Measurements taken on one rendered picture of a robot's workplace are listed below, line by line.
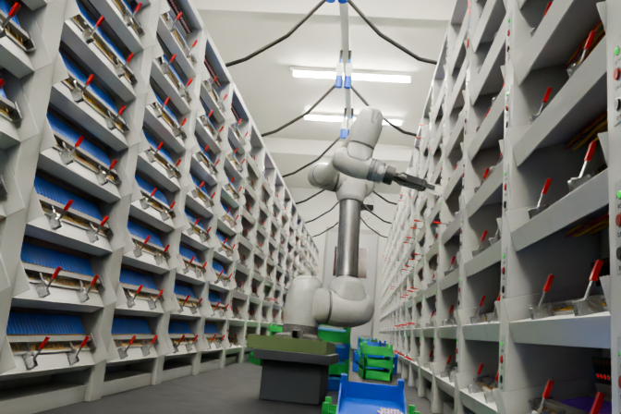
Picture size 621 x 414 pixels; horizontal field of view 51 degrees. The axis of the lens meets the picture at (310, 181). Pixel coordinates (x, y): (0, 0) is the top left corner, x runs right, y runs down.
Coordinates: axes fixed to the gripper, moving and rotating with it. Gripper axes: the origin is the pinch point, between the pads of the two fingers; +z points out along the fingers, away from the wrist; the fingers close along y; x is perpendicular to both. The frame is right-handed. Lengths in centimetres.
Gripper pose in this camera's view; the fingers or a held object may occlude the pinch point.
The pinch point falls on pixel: (434, 189)
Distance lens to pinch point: 255.3
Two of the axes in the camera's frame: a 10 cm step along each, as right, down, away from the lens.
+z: 9.4, 3.1, -1.5
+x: 3.3, -9.2, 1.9
